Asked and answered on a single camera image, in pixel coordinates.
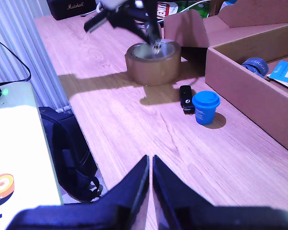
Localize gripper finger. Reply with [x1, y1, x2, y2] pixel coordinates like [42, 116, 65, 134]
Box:
[152, 155, 216, 230]
[93, 155, 150, 230]
[145, 0, 163, 44]
[110, 14, 157, 46]

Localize brown packing tape roll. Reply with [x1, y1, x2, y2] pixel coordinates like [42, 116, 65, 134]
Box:
[124, 39, 182, 86]

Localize open brown cardboard box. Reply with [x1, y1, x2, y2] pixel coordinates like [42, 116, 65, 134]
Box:
[163, 0, 288, 158]

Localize white box with cartoon sticker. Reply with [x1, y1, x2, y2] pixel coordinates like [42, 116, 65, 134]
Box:
[0, 82, 64, 230]

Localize red and white snack bag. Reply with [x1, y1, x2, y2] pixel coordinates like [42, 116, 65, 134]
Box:
[157, 1, 174, 19]

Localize black Marshall speaker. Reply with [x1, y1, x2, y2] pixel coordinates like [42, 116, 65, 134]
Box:
[47, 0, 98, 21]

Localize green package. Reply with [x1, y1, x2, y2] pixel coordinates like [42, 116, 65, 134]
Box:
[172, 0, 211, 19]

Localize dark blue backpack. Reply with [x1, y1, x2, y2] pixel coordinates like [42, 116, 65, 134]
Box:
[38, 106, 103, 202]

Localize black USB stick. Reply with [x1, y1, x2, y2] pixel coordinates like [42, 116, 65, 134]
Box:
[179, 85, 196, 115]

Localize small blue lidded cup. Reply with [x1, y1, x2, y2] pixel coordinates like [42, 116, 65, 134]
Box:
[192, 90, 221, 126]

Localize light blue paper card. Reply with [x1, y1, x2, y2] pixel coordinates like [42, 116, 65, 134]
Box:
[268, 60, 288, 93]

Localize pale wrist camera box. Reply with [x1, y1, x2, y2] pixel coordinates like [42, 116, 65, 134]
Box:
[100, 0, 126, 11]

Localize white cable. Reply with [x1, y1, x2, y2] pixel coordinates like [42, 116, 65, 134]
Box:
[181, 0, 208, 12]

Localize thin black looped cable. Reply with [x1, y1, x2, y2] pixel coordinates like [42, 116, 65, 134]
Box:
[0, 35, 32, 87]

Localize rolled blue strap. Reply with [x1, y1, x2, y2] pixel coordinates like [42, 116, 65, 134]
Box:
[241, 57, 269, 79]

